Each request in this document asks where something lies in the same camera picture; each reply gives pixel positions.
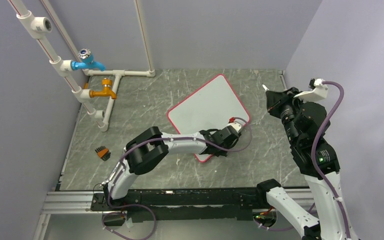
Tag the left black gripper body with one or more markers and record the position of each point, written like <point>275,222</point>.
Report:
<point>222,153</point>

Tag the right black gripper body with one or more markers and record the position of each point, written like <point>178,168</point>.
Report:
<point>286,99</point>

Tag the pink-framed whiteboard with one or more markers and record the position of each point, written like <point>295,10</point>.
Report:
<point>209,107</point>

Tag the black whiteboard marker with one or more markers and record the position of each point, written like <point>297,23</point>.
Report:
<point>265,88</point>

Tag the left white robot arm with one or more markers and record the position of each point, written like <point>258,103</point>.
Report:
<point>147,150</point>

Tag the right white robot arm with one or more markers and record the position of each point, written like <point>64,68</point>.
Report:
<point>305,122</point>

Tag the silver wrench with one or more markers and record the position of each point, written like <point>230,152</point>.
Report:
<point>111,175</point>

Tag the orange black brush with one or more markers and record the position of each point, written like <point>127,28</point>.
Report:
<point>103,153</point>

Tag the orange faucet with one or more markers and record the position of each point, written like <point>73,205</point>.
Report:
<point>105,92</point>

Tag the blue faucet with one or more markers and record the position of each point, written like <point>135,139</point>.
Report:
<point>87,61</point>

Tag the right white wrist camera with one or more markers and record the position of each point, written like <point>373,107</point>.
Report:
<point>318,91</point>

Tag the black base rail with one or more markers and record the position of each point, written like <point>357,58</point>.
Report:
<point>238,203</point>

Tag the white pvc pipe frame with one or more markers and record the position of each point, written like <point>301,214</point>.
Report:
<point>97,103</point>

